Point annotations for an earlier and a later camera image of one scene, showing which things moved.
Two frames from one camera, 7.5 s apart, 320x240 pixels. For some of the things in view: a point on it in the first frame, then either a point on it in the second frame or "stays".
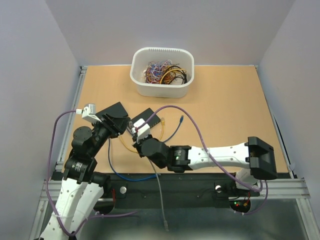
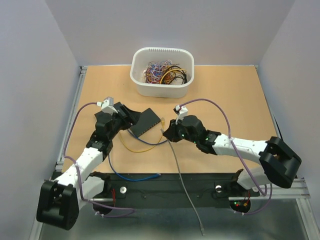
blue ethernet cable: [120, 175] stays
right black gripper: [139, 143] -> [171, 131]
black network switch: [145, 115] stays
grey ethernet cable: [130, 125] -> [201, 222]
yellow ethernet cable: [162, 121] stays
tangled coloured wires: [164, 72] stays
